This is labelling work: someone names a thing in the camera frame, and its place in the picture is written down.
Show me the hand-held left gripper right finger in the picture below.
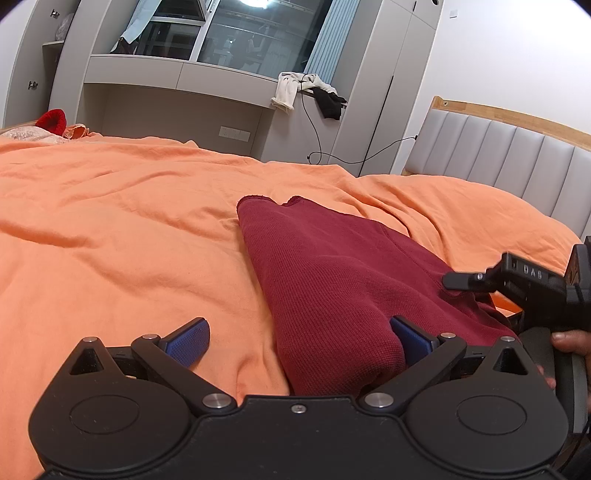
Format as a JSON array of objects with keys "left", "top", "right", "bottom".
[{"left": 359, "top": 316, "right": 532, "bottom": 414}]

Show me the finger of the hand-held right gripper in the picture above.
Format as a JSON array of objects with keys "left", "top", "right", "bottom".
[{"left": 442, "top": 270, "right": 502, "bottom": 292}]

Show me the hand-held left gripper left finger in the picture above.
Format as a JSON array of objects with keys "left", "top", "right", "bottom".
[{"left": 68, "top": 317, "right": 238, "bottom": 415}]

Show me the dark red knitted garment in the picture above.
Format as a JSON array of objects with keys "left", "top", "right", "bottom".
[{"left": 236, "top": 195, "right": 522, "bottom": 397}]

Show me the person's right hand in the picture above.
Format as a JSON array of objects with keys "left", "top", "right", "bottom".
[{"left": 536, "top": 329, "right": 591, "bottom": 391}]

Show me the grey padded headboard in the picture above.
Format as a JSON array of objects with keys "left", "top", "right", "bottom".
[{"left": 401, "top": 95, "right": 591, "bottom": 239}]

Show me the orange bed cover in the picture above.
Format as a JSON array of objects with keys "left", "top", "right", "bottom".
[{"left": 0, "top": 131, "right": 591, "bottom": 480}]

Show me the black garment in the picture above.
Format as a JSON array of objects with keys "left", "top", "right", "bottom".
[{"left": 313, "top": 87, "right": 348, "bottom": 122}]

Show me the grey tall wardrobe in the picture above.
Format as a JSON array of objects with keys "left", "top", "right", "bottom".
[{"left": 331, "top": 0, "right": 445, "bottom": 177}]

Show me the red knitted hat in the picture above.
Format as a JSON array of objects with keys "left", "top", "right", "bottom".
[{"left": 34, "top": 109, "right": 68, "bottom": 137}]

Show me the white garment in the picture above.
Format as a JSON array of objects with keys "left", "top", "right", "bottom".
[{"left": 271, "top": 71, "right": 338, "bottom": 112}]

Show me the grey window sill cabinet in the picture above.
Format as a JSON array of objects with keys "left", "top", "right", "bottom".
[{"left": 82, "top": 54, "right": 281, "bottom": 163}]

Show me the pale floral pillow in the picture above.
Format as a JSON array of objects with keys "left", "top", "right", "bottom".
[{"left": 0, "top": 124, "right": 90, "bottom": 145}]

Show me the light blue curtain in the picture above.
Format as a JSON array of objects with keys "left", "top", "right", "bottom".
[
  {"left": 121, "top": 0, "right": 162, "bottom": 43},
  {"left": 305, "top": 0, "right": 359, "bottom": 86}
]

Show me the grey shelf cabinet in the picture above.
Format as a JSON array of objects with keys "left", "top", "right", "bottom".
[{"left": 8, "top": 0, "right": 108, "bottom": 128}]

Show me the large window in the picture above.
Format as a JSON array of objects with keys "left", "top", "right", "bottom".
[{"left": 111, "top": 0, "right": 334, "bottom": 75}]

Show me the clear plastic bag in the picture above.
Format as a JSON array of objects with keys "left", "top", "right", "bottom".
[{"left": 54, "top": 12, "right": 75, "bottom": 43}]

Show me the black cable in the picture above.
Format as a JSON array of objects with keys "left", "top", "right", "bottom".
[
  {"left": 318, "top": 134, "right": 419, "bottom": 165},
  {"left": 298, "top": 76, "right": 325, "bottom": 165}
]

